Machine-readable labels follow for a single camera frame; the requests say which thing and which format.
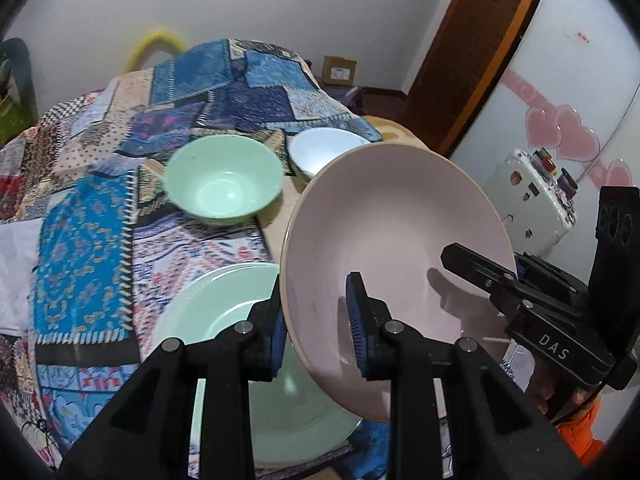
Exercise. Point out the green storage box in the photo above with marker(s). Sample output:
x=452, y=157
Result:
x=12, y=120

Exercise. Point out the white cloth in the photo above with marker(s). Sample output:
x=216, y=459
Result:
x=17, y=275

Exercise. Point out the brown wooden door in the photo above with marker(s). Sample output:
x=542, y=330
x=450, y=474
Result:
x=465, y=45

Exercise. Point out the white wardrobe sliding door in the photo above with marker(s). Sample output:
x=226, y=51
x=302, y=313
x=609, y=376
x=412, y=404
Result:
x=575, y=60

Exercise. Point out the person's right forearm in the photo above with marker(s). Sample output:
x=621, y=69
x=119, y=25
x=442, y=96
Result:
x=582, y=435

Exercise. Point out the patchwork blanket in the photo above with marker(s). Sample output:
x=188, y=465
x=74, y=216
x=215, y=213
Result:
x=85, y=240

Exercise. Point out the grey pillow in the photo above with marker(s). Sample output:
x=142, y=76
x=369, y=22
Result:
x=17, y=65

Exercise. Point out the white suitcase with stickers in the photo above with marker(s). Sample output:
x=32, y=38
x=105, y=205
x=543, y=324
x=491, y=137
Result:
x=525, y=200

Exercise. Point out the grey purple bag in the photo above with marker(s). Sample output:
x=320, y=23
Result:
x=347, y=100

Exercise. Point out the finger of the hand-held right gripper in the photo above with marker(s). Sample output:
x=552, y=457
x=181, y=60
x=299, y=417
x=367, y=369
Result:
x=550, y=285
x=475, y=267

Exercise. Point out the green plate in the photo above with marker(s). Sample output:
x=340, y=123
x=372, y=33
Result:
x=220, y=295

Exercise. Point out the white bowl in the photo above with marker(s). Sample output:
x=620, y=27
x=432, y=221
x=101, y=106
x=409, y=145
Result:
x=320, y=152

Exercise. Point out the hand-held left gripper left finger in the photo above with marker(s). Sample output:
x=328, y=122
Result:
x=276, y=350

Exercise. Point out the pink bowl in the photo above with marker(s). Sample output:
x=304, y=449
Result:
x=400, y=220

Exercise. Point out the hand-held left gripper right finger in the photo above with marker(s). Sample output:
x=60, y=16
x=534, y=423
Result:
x=356, y=330

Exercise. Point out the cardboard box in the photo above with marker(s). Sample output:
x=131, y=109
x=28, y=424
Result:
x=339, y=70

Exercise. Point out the green bowl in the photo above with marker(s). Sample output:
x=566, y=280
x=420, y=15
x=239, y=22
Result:
x=222, y=180

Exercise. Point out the person's right hand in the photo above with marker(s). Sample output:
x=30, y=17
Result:
x=540, y=392

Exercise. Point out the yellow foam tube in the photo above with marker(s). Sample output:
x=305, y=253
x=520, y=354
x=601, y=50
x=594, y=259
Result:
x=155, y=40

